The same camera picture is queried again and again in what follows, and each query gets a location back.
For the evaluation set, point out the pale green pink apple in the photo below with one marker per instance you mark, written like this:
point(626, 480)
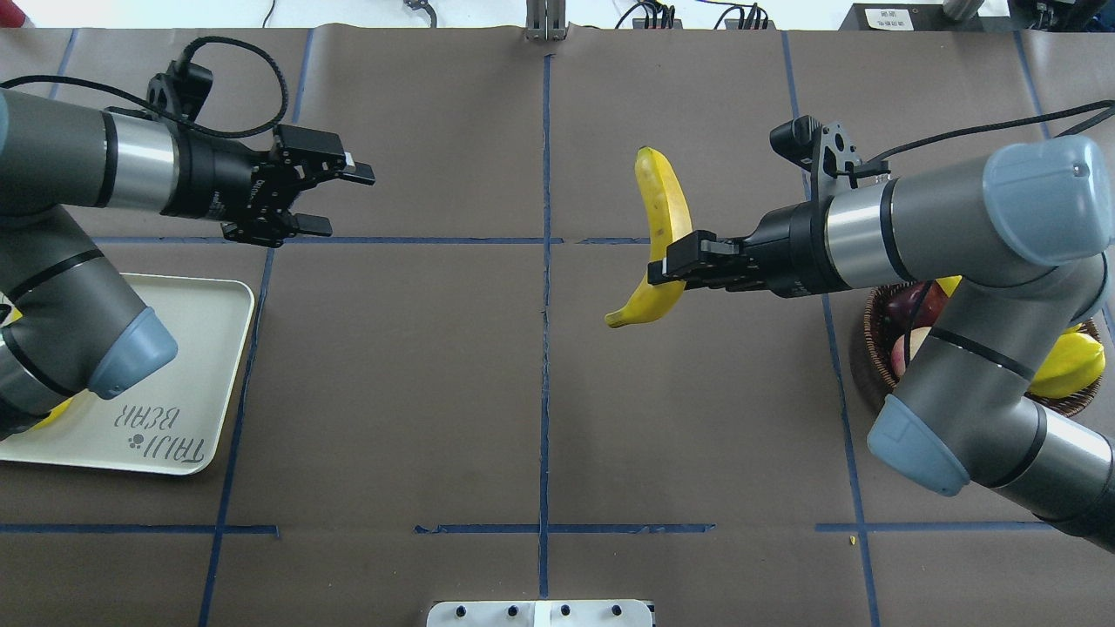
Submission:
point(905, 348)

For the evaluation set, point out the white bear tray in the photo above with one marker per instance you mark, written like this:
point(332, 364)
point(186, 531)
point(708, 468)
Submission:
point(170, 422)

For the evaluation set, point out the dark red apple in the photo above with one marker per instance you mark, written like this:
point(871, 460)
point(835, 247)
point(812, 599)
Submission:
point(916, 306)

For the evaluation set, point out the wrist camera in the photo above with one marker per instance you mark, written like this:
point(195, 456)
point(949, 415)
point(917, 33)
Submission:
point(182, 90)
point(828, 155)

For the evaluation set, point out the aluminium frame post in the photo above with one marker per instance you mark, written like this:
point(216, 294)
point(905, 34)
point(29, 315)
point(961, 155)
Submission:
point(546, 20)

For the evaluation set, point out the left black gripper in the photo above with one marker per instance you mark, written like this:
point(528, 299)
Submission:
point(213, 185)

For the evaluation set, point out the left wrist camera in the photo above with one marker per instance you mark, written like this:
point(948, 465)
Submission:
point(182, 90)

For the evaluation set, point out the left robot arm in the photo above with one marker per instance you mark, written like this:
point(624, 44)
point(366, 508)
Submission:
point(81, 326)

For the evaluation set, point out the brown wicker basket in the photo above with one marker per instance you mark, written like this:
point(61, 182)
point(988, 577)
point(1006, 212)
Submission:
point(874, 339)

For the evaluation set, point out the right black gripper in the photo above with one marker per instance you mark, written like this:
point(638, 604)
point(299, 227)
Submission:
point(791, 248)

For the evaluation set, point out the black label box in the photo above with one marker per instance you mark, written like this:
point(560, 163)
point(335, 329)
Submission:
point(921, 17)

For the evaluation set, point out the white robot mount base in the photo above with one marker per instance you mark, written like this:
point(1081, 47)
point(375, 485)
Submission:
point(584, 612)

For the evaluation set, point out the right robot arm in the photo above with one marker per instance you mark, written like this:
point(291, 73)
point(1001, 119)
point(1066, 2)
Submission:
point(1027, 229)

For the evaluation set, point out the yellow banana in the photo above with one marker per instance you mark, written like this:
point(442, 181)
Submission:
point(948, 285)
point(55, 413)
point(669, 219)

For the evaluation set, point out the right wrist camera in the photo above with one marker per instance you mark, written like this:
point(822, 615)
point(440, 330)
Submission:
point(828, 155)

